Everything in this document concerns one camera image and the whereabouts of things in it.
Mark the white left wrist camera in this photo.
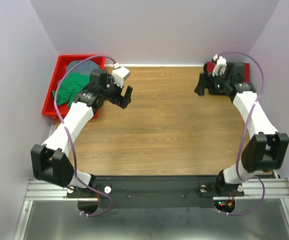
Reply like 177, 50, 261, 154
111, 63, 131, 89

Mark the green t shirt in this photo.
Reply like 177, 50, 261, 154
56, 72, 90, 108

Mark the grey t shirt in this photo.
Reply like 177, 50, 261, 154
61, 60, 101, 87

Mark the aluminium frame rail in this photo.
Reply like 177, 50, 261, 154
15, 172, 289, 240

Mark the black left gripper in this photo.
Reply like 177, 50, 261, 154
101, 73, 133, 109

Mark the purple cable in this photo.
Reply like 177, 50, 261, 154
215, 51, 267, 216
53, 54, 119, 218

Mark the dark red t shirt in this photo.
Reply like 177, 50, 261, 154
203, 61, 250, 83

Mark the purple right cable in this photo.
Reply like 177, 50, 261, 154
215, 51, 267, 216

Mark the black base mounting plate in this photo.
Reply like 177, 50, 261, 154
66, 175, 244, 209

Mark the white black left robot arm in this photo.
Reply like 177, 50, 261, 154
30, 66, 133, 197

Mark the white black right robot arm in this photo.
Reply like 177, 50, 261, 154
194, 61, 289, 195

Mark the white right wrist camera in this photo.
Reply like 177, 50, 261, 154
212, 54, 227, 77

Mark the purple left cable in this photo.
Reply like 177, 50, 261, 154
53, 54, 119, 218

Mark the folded black t shirt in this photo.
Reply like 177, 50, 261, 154
203, 71, 245, 83

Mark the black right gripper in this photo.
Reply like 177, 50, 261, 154
193, 69, 231, 97

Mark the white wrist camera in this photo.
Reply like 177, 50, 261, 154
111, 63, 131, 89
212, 54, 227, 77

